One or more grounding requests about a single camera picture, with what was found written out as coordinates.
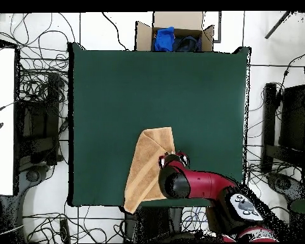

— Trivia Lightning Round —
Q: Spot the grey round caster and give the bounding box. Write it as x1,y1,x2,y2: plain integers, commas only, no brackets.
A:
25,169,41,183

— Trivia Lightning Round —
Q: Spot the dark speckled chair base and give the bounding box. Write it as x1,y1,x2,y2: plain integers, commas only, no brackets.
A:
266,172,305,204

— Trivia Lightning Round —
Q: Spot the black equipment rack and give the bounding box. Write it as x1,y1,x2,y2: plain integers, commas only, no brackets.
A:
16,72,65,167
261,82,305,173

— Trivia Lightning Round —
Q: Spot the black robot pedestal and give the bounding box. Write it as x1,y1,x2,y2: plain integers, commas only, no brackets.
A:
124,207,209,243

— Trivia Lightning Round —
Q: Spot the cardboard box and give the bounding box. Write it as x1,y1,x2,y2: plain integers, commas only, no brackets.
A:
135,11,215,52

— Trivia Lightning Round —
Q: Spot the black cable tangle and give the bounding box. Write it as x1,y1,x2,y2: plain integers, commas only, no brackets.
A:
245,142,295,242
0,12,77,102

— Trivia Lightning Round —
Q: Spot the long black cable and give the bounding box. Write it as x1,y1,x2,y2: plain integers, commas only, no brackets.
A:
101,11,129,51

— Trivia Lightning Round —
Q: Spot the black power strip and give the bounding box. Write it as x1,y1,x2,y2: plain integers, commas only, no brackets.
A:
59,219,71,243

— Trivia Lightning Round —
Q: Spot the grey metal bar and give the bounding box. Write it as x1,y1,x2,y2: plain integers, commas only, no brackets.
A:
264,11,295,39

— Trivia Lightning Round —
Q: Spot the dark navy garment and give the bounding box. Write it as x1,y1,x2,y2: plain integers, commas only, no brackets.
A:
172,35,203,52

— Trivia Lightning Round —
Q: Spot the dark green table cloth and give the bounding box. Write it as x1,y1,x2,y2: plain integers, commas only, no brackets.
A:
67,42,252,208

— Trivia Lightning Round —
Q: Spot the white side table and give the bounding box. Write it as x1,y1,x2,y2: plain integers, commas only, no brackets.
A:
0,46,17,196

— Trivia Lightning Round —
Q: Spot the black metal frame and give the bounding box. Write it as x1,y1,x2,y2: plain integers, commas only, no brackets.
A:
213,11,222,43

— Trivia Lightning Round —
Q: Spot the tan terry towel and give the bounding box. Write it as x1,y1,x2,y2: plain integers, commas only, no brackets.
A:
123,126,177,214

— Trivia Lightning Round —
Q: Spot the blue garment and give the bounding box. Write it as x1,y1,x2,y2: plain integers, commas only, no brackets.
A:
153,26,175,52

